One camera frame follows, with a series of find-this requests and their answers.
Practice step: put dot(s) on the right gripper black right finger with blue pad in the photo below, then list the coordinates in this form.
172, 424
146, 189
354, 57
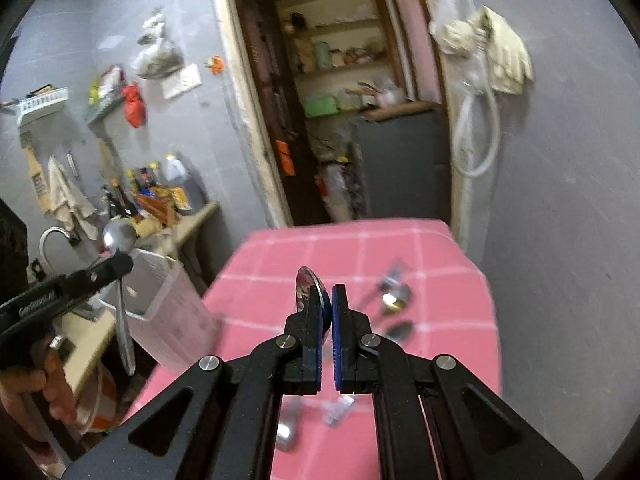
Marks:
434, 419

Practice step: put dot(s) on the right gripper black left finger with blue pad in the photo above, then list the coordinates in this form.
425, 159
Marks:
214, 423

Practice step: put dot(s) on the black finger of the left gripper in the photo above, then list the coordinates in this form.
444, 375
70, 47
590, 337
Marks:
107, 271

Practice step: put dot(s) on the steel ladle spoon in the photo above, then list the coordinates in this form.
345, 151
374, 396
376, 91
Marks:
119, 237

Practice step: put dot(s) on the steel knife black tip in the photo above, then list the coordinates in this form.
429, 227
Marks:
288, 424

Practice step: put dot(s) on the white perforated utensil holder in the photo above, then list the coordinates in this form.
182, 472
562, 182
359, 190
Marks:
166, 315

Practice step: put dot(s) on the small steel spoon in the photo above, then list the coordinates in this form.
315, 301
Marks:
311, 295

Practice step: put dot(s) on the steel table knife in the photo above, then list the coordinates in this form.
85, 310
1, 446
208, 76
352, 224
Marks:
400, 332

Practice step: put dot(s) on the gold spoon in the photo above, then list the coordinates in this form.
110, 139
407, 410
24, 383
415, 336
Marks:
391, 302

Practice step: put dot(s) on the steel fork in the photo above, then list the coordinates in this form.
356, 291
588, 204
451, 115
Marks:
392, 277

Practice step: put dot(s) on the steel kitchen faucet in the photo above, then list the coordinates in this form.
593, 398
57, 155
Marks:
56, 252

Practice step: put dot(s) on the person's left hand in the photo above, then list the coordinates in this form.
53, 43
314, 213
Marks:
50, 382

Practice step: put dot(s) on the beige hanging cloth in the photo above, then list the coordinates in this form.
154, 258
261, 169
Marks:
68, 204

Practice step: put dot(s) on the dark sauce bottle yellow label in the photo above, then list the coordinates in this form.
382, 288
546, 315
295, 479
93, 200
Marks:
128, 208

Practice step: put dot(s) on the wooden grater board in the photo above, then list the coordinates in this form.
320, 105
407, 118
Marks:
38, 179

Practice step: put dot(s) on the pink checked tablecloth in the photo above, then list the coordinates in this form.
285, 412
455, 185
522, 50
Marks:
451, 305

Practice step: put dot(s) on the red plastic bag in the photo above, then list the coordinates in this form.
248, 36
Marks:
134, 108

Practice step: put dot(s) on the clear bag dried goods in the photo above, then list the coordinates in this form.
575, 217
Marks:
159, 56

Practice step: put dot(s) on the dark grey cabinet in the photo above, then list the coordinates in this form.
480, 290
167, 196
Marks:
404, 165

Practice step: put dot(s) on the green box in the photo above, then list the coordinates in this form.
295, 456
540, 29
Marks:
320, 106

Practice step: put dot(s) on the wooden shelf unit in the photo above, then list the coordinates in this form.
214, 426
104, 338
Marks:
333, 44

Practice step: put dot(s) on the pot on cabinet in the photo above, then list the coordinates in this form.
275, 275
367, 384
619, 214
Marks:
384, 97

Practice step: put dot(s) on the cream rubber gloves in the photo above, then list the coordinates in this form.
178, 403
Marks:
507, 59

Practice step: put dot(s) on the grey wall shelf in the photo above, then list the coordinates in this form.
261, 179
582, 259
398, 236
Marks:
96, 112

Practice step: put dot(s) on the white wall rack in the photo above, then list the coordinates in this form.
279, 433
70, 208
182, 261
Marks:
31, 109

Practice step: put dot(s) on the white wall socket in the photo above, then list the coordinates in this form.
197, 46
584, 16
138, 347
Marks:
182, 81

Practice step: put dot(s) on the orange wall plug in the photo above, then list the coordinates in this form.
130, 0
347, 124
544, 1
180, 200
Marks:
215, 64

